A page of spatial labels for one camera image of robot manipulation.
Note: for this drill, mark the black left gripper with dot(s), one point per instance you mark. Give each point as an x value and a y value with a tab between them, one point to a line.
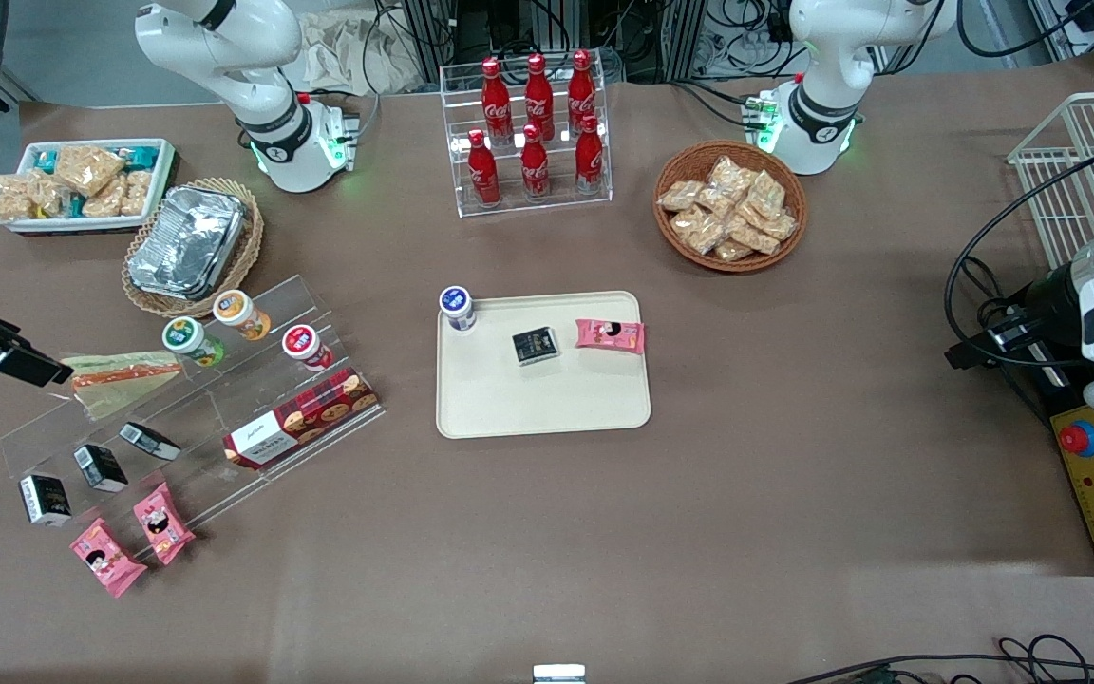
1046	302

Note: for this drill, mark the triangle sandwich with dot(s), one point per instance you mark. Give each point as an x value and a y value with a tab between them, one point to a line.
120	380

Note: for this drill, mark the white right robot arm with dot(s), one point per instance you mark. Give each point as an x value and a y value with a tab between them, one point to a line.
257	95

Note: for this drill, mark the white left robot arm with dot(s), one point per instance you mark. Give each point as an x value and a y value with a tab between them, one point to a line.
822	104

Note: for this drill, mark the beige plastic tray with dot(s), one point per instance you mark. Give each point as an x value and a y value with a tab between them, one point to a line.
547	404

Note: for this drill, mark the small black snack box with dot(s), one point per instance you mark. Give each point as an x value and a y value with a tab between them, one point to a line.
46	500
150	442
536	346
101	467

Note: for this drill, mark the crispy rice snack bag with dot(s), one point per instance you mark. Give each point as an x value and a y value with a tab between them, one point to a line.
88	168
688	222
51	198
13	198
766	193
137	192
104	199
751	236
781	226
708	238
716	202
680	196
733	251
729	173

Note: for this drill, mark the teal snack pack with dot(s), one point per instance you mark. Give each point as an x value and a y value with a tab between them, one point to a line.
46	161
77	206
142	156

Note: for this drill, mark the green lid cup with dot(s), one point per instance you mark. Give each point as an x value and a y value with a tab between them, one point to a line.
190	340

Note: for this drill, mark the stack of foil trays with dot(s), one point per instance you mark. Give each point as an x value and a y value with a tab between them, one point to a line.
188	242

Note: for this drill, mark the clear acrylic tiered shelf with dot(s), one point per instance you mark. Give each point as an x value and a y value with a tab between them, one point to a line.
224	404

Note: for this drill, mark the orange lid cup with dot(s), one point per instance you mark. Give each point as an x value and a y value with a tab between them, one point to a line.
239	313

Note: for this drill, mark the white rectangular plastic bin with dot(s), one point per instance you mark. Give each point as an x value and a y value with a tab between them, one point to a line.
163	180

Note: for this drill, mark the pink snack packet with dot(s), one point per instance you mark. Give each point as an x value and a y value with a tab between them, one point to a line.
106	559
610	334
163	522

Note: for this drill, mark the round brown wicker basket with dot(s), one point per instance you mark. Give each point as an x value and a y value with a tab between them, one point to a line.
799	204

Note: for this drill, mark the oval light wicker basket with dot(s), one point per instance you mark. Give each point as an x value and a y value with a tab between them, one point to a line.
248	242

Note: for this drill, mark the red lid cup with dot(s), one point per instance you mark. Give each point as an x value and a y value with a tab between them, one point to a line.
306	346

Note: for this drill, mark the red plaid cookie box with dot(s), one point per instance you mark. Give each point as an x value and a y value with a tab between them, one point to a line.
305	418

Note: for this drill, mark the blue lid yogurt cup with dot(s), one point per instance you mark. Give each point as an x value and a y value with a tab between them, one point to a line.
457	306

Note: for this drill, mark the crumpled white cloth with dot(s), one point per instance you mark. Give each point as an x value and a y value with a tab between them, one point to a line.
348	52

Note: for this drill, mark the red cola bottle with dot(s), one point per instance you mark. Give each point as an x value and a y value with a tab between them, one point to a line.
590	161
582	90
538	95
535	169
497	100
483	176

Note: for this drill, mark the clear acrylic bottle rack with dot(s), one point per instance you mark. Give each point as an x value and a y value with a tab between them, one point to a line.
556	204

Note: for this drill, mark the small silver metal clamp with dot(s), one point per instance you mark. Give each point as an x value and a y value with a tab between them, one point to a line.
558	674

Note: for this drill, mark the aluminium frame profile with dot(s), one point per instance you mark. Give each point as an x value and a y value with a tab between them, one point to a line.
1093	38

